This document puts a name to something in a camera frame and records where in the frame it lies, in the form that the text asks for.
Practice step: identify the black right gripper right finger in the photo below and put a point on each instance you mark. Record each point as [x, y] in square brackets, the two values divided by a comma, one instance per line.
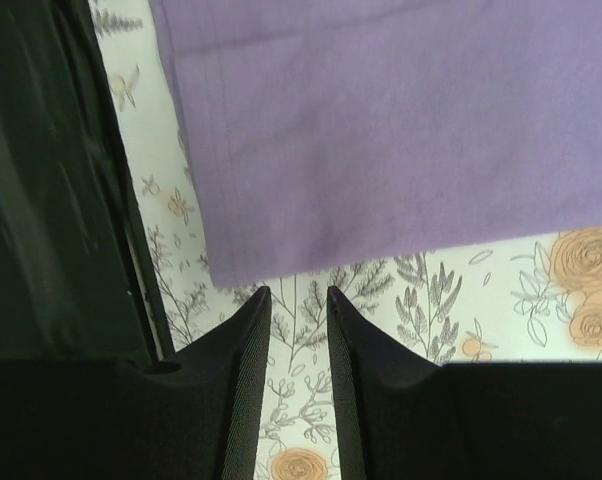
[400, 416]

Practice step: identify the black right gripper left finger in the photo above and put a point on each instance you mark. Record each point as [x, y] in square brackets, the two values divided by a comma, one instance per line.
[194, 415]

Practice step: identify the purple t shirt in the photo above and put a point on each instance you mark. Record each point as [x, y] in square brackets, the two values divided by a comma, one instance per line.
[324, 133]

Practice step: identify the floral tablecloth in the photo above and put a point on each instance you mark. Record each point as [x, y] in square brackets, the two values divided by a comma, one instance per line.
[536, 298]

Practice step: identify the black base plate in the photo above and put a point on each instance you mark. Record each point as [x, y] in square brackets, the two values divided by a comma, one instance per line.
[76, 275]

